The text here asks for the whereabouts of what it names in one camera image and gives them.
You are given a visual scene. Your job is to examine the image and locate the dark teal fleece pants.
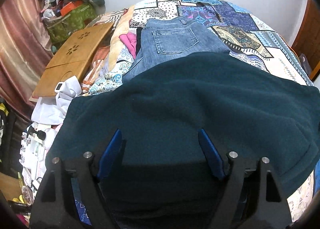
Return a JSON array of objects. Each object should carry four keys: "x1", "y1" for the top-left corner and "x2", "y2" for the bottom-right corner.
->
[{"x1": 46, "y1": 52, "x2": 319, "y2": 228}]

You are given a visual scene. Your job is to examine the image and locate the white clothes pile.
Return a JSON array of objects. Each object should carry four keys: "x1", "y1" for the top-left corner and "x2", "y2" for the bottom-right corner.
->
[{"x1": 19, "y1": 76, "x2": 82, "y2": 194}]

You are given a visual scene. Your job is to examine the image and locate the pink garment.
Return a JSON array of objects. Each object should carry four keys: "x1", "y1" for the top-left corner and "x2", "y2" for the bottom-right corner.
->
[{"x1": 119, "y1": 32, "x2": 137, "y2": 59}]

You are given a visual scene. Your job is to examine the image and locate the patchwork blue bed quilt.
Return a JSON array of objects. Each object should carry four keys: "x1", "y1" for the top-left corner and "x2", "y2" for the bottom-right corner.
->
[{"x1": 73, "y1": 0, "x2": 319, "y2": 228}]

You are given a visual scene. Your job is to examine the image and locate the folded blue jeans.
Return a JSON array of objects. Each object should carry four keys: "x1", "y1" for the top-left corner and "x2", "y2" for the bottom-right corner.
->
[{"x1": 122, "y1": 17, "x2": 230, "y2": 83}]

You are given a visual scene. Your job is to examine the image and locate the grey bag on floor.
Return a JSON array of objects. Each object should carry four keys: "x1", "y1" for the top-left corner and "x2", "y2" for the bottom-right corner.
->
[{"x1": 299, "y1": 53, "x2": 312, "y2": 76}]

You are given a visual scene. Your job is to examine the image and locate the pink striped curtain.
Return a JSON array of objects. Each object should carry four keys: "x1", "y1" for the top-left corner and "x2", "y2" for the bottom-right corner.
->
[{"x1": 1, "y1": 0, "x2": 53, "y2": 120}]

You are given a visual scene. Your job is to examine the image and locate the green storage bag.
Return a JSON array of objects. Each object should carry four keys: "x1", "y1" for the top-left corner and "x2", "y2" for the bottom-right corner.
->
[{"x1": 45, "y1": 3, "x2": 97, "y2": 44}]

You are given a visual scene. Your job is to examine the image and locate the brown wooden wardrobe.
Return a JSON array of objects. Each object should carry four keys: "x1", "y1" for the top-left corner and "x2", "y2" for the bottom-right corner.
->
[{"x1": 292, "y1": 0, "x2": 320, "y2": 81}]

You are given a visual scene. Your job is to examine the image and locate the orange box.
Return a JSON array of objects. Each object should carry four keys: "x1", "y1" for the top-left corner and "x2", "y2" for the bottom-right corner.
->
[{"x1": 60, "y1": 0, "x2": 83, "y2": 16}]

